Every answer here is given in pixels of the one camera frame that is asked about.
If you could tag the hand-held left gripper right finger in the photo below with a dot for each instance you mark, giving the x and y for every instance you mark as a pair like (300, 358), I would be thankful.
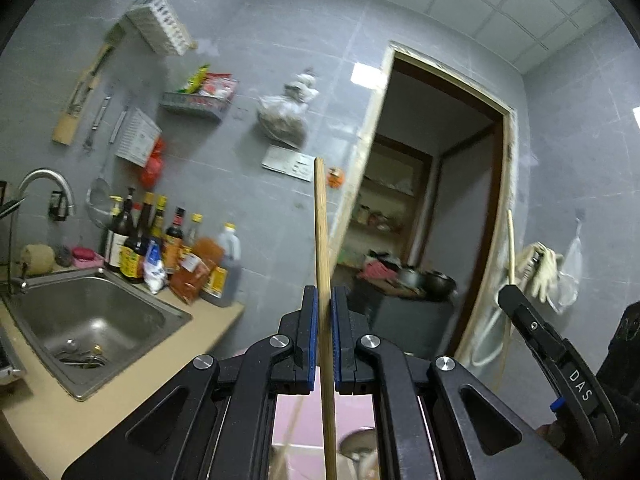
(336, 340)

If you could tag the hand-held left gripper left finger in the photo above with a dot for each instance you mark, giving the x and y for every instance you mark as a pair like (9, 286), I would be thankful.
(312, 340)

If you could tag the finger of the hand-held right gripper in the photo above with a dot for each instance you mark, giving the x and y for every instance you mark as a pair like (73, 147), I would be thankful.
(530, 322)

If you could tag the wooden chopstick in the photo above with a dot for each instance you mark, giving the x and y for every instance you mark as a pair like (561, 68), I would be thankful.
(322, 240)
(511, 245)

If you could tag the small metal utensils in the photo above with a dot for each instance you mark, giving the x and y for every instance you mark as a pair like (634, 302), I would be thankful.
(75, 355)

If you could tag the person's right hand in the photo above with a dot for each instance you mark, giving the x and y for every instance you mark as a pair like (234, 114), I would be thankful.
(550, 435)

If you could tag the cream rubber gloves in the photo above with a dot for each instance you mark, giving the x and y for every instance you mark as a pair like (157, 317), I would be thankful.
(547, 265)

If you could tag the dark cabinet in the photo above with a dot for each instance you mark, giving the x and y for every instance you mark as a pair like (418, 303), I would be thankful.
(400, 320)

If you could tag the clear plastic bag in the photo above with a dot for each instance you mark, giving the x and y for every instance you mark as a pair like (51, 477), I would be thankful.
(572, 265)

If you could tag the pink table cloth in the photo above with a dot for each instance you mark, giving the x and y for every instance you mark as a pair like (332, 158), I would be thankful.
(350, 415)

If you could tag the red cloth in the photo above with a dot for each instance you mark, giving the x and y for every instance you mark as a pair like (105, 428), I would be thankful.
(377, 270)

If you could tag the metal pot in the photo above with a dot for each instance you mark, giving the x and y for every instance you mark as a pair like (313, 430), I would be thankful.
(410, 276)

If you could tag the black cooking pot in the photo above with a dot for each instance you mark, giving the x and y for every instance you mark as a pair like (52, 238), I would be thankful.
(440, 282)

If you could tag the metal ladle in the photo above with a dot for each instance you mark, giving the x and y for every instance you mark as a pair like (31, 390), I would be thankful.
(357, 442)

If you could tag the large plastic jug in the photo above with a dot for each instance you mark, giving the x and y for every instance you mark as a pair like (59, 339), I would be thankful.
(227, 255)

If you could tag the orange seasoning packet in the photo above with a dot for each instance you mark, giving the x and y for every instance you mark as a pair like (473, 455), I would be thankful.
(195, 272)

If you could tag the wooden pantry shelf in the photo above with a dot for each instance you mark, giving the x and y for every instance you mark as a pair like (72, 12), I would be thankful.
(385, 200)

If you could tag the white and blue bag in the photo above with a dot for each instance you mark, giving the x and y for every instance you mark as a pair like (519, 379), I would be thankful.
(156, 270)

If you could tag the row of sauce bottles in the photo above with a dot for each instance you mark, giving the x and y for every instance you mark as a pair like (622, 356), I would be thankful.
(130, 255)

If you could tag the stainless steel sink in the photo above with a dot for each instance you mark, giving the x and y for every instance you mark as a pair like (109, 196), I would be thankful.
(100, 315)

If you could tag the hanging filled plastic bag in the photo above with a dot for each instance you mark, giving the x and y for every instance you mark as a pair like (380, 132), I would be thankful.
(282, 115)

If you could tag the red plastic bag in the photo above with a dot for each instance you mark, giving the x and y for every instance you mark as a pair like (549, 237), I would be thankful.
(152, 167)

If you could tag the pink soap dish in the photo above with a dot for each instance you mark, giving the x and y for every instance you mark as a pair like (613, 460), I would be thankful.
(86, 256)

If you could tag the metal strainer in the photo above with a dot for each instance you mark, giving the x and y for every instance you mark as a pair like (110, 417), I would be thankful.
(98, 197)

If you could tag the dark scouring pad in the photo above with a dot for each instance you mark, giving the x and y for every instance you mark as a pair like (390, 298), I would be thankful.
(63, 256)

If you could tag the colourful seasoning packets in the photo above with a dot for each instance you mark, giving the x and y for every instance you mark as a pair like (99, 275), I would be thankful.
(215, 85)

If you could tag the tan loofah sponge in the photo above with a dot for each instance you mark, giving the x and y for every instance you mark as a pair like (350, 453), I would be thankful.
(37, 260)

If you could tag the hanging metal tool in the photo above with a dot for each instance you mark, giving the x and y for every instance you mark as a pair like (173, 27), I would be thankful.
(119, 125)

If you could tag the hanging metal tongs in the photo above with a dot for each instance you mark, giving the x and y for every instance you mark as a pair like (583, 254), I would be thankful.
(95, 127)

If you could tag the metal faucet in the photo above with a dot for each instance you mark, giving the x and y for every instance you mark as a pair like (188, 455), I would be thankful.
(45, 174)

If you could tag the orange wall hook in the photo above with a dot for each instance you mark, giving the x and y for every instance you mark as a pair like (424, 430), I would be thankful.
(336, 177)

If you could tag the white switch panel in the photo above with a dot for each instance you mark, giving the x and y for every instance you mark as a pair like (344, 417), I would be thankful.
(287, 160)

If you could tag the wooden door frame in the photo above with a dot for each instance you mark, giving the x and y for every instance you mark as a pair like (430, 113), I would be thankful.
(375, 110)

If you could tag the white wall box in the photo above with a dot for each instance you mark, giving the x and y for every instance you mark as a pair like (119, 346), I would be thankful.
(136, 135)

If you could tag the white wall basket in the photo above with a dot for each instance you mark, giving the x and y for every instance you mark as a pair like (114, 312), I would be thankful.
(157, 22)

